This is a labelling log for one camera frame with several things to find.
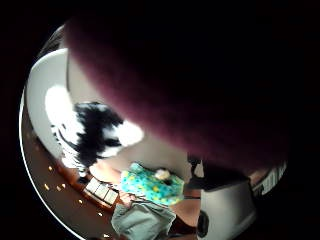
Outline black and white plush toy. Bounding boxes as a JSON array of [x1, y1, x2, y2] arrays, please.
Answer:
[[44, 84, 146, 178]]

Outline white framed window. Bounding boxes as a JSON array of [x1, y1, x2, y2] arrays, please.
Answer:
[[83, 177, 120, 206]]

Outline the person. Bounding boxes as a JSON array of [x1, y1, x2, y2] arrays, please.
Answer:
[[110, 192, 178, 240]]

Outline turquoise plush toy yellow spots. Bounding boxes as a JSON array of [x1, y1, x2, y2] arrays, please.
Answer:
[[119, 161, 186, 207]]

